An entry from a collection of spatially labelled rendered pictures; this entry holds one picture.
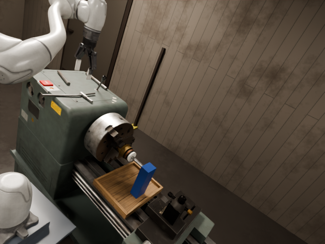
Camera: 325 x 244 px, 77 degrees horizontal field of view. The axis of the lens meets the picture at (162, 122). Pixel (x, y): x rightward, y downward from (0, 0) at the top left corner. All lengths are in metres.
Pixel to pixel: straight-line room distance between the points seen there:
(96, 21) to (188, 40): 2.17
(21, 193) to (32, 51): 0.59
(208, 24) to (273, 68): 1.05
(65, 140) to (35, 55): 0.65
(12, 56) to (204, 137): 2.87
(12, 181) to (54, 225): 0.38
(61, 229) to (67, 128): 0.54
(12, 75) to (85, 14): 0.59
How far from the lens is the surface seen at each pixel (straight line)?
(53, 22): 1.06
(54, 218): 1.36
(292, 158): 3.25
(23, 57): 0.80
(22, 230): 1.23
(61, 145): 1.39
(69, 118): 1.26
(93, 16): 1.22
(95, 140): 1.28
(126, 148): 1.29
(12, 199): 1.08
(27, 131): 1.77
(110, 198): 1.28
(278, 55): 3.01
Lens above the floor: 1.87
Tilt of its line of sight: 25 degrees down
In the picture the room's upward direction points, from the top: 24 degrees clockwise
